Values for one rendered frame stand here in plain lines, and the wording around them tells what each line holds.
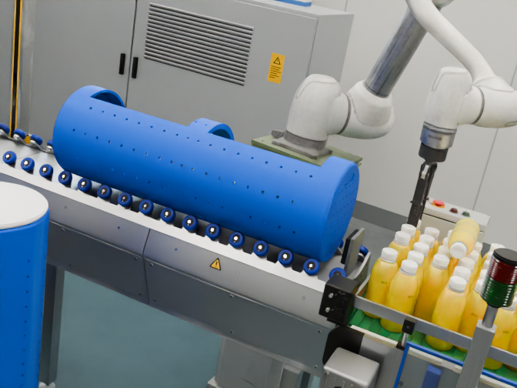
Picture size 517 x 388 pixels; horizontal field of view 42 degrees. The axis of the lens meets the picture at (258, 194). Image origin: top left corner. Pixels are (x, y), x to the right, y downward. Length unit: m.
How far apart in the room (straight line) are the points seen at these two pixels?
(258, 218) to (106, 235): 0.52
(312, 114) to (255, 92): 1.19
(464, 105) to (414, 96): 2.74
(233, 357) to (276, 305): 0.95
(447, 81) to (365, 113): 0.68
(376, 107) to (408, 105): 2.14
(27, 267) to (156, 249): 0.42
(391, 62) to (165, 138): 0.88
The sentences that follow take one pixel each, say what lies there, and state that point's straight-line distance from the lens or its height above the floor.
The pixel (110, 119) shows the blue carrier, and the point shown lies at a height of 1.19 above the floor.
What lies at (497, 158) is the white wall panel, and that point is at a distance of 4.53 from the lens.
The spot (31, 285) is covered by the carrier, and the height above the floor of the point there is 0.85.
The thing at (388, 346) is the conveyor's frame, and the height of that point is 0.89.
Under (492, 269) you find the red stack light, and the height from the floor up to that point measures 1.23.
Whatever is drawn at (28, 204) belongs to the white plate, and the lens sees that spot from 1.77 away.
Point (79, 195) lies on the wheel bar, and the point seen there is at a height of 0.93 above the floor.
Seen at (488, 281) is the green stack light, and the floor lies 1.20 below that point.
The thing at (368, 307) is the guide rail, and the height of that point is 0.96.
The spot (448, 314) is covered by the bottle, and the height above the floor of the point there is 1.00.
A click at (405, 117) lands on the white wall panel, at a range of 4.60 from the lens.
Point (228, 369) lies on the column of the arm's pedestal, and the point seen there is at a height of 0.12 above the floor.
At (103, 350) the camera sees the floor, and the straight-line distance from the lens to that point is 3.04.
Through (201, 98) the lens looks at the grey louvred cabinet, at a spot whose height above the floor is 0.88.
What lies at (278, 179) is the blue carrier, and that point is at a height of 1.17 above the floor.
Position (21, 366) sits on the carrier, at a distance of 1.89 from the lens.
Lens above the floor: 1.74
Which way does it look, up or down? 20 degrees down
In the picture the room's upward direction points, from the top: 10 degrees clockwise
